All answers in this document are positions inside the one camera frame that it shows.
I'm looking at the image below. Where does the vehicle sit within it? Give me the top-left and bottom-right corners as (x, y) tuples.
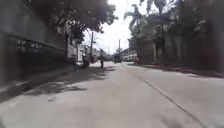
(113, 55), (122, 64)

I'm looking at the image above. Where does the person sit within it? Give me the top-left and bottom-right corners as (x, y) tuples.
(99, 58), (105, 69)

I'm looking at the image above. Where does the utility pole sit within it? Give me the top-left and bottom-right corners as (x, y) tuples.
(117, 38), (122, 62)
(89, 31), (95, 64)

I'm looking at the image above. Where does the grey concrete road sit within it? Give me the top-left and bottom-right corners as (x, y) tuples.
(0, 61), (224, 128)

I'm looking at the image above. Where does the large dark tree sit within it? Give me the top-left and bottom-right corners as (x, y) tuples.
(23, 0), (118, 61)

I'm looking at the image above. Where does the row of palm trees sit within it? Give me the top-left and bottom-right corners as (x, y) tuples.
(123, 0), (224, 64)

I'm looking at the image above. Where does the grey wall with pillars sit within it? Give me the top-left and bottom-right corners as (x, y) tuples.
(137, 19), (224, 72)

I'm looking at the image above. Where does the grey concrete wall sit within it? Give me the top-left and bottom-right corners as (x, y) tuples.
(0, 0), (69, 84)

